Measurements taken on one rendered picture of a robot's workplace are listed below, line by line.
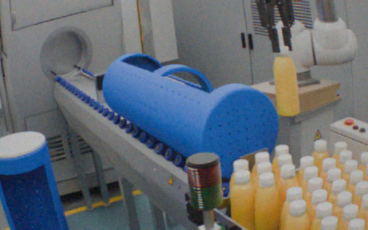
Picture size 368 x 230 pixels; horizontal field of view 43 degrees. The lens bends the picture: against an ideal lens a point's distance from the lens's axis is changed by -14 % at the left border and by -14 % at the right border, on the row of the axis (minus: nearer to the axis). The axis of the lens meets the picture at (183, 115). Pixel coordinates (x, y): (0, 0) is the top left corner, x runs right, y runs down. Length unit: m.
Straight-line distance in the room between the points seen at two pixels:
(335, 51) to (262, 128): 0.63
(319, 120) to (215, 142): 0.73
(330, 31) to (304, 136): 0.46
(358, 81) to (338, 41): 1.16
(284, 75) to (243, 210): 0.38
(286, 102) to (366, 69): 1.88
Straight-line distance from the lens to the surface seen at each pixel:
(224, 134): 1.56
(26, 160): 1.92
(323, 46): 2.11
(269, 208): 1.32
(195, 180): 1.01
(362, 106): 3.32
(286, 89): 1.45
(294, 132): 2.11
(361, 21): 3.22
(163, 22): 7.29
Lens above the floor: 1.65
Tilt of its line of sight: 18 degrees down
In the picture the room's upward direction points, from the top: 7 degrees counter-clockwise
